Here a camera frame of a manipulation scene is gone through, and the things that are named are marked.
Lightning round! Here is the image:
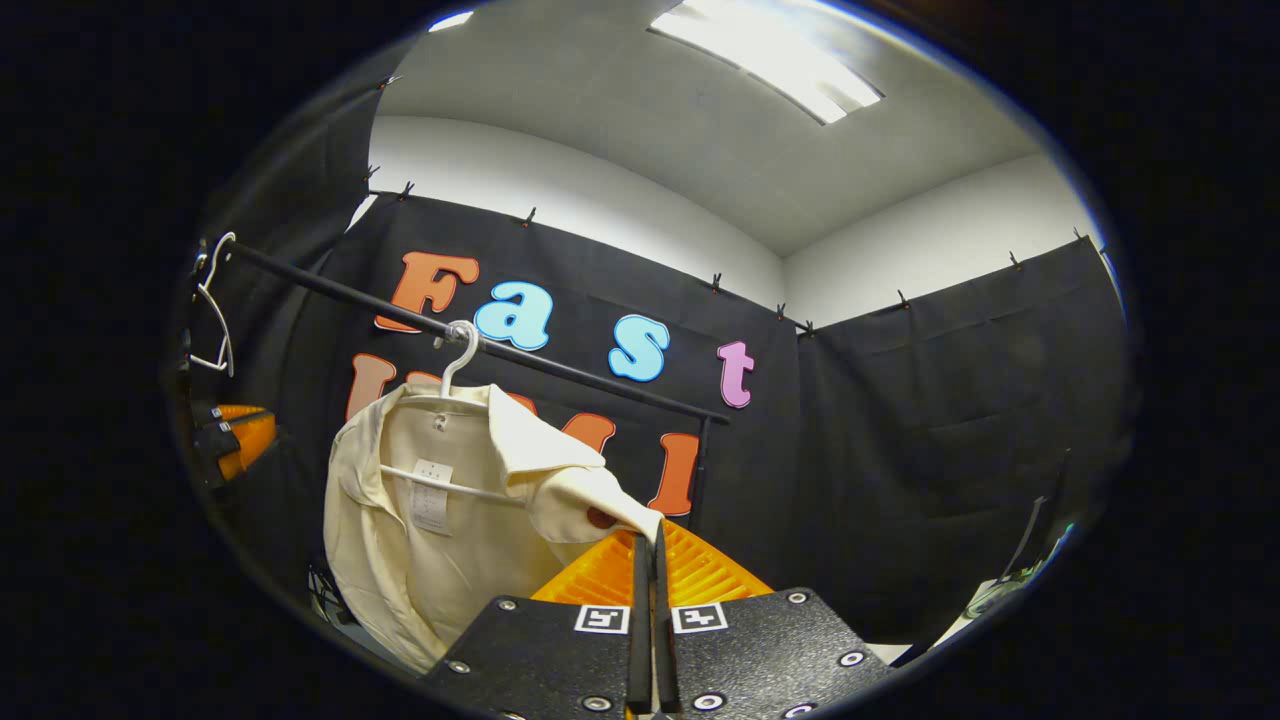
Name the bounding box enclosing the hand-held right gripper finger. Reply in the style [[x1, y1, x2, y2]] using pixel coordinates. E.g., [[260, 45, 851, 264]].
[[420, 530, 653, 719], [655, 518, 896, 719]]

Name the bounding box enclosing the cream button shirt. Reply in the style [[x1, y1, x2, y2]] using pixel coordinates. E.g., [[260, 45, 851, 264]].
[[322, 382, 664, 673]]

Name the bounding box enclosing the white plastic clothes hanger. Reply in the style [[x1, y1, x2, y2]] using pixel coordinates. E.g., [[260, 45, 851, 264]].
[[188, 232, 238, 379], [378, 320, 521, 503]]

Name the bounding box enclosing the black backdrop cloth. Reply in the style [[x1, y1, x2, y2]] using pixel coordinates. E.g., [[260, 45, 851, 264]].
[[165, 60, 1136, 651]]

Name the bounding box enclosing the large ceiling light panel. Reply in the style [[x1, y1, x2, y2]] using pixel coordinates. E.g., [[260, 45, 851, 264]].
[[648, 0, 886, 126]]

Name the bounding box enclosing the black clothes rail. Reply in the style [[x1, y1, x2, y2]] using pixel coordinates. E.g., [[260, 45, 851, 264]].
[[225, 240, 731, 531]]

